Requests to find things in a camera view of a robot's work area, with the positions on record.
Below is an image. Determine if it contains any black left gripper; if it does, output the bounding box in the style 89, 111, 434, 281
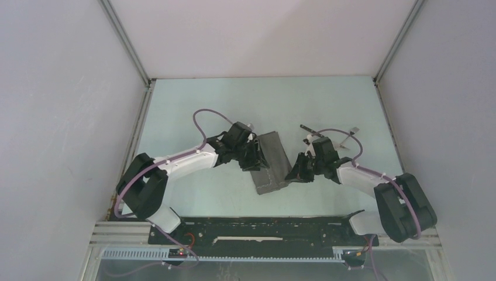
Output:
232, 138, 269, 172

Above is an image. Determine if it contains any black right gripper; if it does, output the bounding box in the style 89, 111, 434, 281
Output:
285, 152, 325, 183

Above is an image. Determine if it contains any grey cloth napkin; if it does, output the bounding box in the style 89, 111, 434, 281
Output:
250, 131, 292, 195

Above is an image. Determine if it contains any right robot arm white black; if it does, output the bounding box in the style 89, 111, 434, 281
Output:
285, 153, 438, 245

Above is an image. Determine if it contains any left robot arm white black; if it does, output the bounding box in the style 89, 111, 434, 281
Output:
116, 132, 270, 244

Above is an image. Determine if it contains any silver metal utensil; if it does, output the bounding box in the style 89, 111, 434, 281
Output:
299, 124, 324, 138

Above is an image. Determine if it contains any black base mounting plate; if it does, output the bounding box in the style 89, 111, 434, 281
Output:
171, 216, 379, 259

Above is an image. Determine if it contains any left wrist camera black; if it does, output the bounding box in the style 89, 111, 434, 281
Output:
222, 122, 252, 147

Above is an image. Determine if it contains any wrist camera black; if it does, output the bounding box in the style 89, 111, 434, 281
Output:
312, 137, 339, 162
222, 122, 252, 147

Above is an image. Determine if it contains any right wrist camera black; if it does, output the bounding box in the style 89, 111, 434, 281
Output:
312, 137, 339, 162

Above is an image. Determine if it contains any white cable duct strip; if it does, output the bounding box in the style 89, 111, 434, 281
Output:
100, 248, 345, 263

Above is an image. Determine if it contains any aluminium frame rail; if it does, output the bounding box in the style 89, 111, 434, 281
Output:
89, 221, 442, 250

